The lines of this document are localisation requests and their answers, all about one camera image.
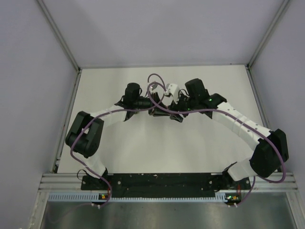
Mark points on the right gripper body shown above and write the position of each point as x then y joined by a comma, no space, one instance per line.
184,104

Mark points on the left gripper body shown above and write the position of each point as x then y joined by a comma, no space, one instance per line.
154,96

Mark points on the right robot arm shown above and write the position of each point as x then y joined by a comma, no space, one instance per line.
269,147

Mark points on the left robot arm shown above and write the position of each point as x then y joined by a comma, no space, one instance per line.
85,134

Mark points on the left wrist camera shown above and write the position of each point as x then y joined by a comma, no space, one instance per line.
153,86

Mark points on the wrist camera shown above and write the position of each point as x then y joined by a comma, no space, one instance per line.
153,86
172,90

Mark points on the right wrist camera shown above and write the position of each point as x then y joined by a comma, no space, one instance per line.
172,90

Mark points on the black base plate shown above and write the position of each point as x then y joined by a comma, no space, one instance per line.
172,185

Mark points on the grey cable duct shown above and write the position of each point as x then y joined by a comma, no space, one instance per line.
99,198

